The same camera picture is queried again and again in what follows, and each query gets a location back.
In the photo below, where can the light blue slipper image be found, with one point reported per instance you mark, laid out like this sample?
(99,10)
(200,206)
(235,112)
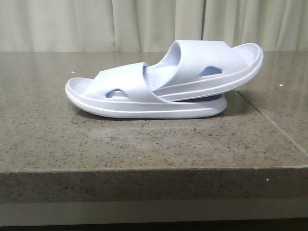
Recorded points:
(122,92)
(198,68)

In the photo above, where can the beige pleated curtain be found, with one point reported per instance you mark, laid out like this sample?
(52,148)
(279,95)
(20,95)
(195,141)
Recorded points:
(150,25)

